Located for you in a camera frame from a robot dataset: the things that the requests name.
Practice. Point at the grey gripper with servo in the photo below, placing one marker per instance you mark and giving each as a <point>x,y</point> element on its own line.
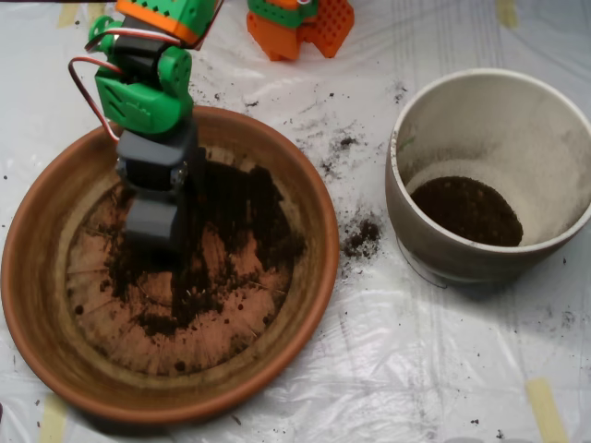
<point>154,149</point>

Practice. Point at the dark potting soil pile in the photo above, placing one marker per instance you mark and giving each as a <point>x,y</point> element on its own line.
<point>231,207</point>

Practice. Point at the dark potting soil layer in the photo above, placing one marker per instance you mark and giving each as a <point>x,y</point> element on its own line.
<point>466,212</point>

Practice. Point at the orange and green robot base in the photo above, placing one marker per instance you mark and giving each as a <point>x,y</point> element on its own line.
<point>277,41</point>

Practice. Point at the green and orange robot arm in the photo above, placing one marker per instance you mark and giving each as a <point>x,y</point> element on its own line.
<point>138,106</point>

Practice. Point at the terracotta clay saucer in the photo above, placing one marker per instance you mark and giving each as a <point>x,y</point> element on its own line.
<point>184,392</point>

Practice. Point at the small spilled soil clump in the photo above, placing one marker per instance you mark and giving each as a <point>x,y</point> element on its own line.
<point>367,233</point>

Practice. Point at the white ceramic plant pot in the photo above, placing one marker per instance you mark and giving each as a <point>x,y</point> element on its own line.
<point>508,129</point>

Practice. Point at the beige masking tape strip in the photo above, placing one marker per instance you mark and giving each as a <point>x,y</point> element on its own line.
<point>96,10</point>
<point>67,15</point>
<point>547,410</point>
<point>53,420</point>
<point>507,13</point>

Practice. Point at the clear plastic cover sheet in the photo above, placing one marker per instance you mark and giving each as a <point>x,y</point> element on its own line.
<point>392,346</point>

